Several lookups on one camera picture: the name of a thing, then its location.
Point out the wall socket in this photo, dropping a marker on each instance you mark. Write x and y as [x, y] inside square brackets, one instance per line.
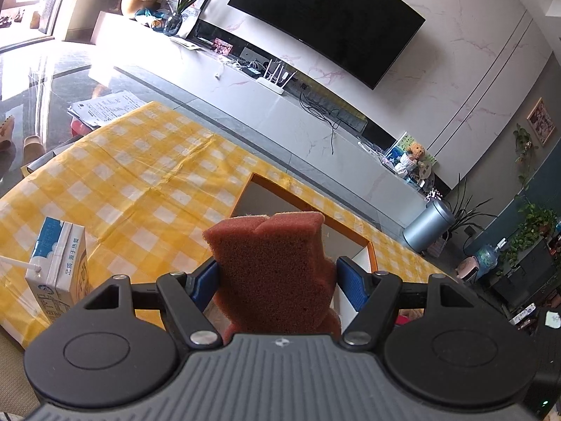
[470, 230]

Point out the tan slipper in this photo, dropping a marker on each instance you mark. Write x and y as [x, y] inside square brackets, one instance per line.
[6, 131]
[33, 144]

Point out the teddy bear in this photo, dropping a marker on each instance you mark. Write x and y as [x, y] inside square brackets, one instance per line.
[414, 153]

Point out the white drinking straw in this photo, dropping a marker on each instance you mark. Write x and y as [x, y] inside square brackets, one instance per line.
[17, 264]

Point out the hanging vine plant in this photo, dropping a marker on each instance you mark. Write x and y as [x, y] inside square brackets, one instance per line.
[523, 149]

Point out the printed paper sheets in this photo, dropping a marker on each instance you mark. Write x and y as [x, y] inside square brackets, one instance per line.
[109, 107]

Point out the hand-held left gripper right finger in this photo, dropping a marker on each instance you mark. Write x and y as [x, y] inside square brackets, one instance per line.
[353, 283]

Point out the pink heater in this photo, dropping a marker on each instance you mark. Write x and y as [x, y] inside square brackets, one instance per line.
[466, 267]

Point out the pink photo card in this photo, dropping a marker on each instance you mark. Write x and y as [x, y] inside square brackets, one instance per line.
[222, 46]

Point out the framed picture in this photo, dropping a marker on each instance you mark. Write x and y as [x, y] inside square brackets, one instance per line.
[541, 120]

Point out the red stool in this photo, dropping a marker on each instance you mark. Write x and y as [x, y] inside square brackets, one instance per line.
[81, 128]

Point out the dark cabinet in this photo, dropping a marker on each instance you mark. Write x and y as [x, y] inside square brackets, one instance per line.
[526, 280]

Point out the white TV cabinet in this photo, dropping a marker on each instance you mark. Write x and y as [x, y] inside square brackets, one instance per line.
[245, 96]

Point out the white router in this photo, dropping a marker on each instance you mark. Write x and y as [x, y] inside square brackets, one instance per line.
[274, 81]

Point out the wicker basket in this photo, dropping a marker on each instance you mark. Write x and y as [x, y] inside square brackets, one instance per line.
[436, 245]

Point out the blue and white milk carton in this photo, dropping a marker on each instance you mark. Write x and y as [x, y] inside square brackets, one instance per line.
[57, 267]

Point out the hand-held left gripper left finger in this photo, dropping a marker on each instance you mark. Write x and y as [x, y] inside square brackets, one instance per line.
[206, 278]

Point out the orange cardboard box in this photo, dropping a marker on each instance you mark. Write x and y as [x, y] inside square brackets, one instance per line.
[280, 201]

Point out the yellow checked tablecloth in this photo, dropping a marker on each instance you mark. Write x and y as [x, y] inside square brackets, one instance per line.
[131, 175]

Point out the red-brown sponge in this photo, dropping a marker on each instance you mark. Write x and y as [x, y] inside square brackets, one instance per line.
[271, 272]

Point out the teal cloth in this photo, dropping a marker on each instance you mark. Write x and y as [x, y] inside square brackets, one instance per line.
[143, 12]

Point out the black television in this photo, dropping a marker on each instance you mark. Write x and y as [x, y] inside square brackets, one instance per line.
[328, 13]

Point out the bushy green potted plant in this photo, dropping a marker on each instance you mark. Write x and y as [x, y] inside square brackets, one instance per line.
[532, 223]

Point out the large water bottle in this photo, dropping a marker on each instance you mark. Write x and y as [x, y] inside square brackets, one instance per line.
[488, 256]

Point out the white booklet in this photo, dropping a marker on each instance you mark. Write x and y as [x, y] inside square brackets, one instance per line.
[186, 43]

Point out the long-leaved potted plant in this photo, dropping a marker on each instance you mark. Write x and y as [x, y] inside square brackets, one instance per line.
[464, 210]

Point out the grey metal trash can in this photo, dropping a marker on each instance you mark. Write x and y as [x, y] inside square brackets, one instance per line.
[427, 223]

